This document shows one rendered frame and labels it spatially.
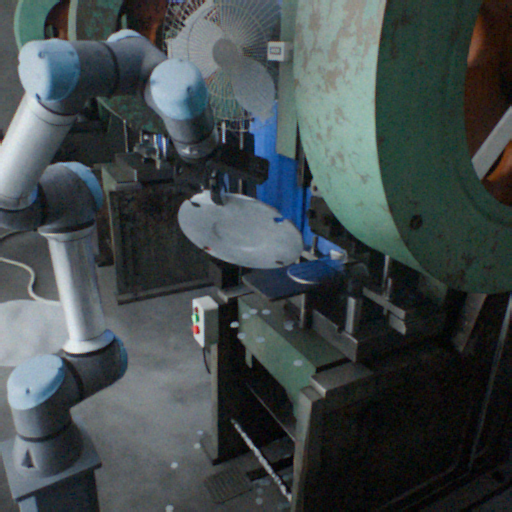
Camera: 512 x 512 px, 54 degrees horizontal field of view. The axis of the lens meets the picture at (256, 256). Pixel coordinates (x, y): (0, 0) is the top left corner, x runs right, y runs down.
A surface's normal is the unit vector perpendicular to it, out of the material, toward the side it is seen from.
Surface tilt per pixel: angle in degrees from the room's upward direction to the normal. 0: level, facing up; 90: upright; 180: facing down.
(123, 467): 0
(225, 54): 96
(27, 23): 90
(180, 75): 45
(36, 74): 90
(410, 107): 90
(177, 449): 0
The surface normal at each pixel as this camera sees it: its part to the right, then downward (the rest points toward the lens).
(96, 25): 0.46, 0.36
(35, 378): -0.06, -0.87
